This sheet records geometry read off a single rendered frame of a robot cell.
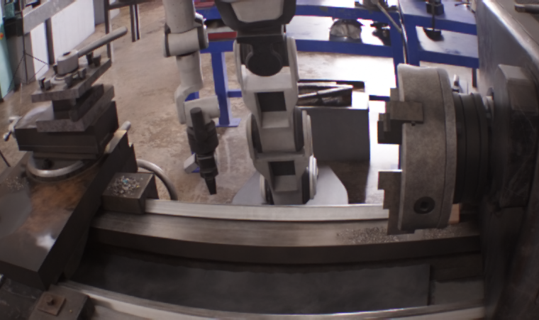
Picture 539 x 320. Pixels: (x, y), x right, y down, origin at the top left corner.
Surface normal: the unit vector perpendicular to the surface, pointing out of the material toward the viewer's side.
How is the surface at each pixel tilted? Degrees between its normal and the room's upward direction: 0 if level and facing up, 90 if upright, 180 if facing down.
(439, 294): 0
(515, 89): 42
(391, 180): 72
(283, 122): 32
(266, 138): 108
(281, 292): 6
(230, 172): 0
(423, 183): 84
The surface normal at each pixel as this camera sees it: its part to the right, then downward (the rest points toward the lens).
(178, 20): 0.11, 0.70
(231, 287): 0.23, -0.75
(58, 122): -0.25, 0.49
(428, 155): -0.23, 0.12
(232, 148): -0.11, -0.87
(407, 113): -0.22, -0.32
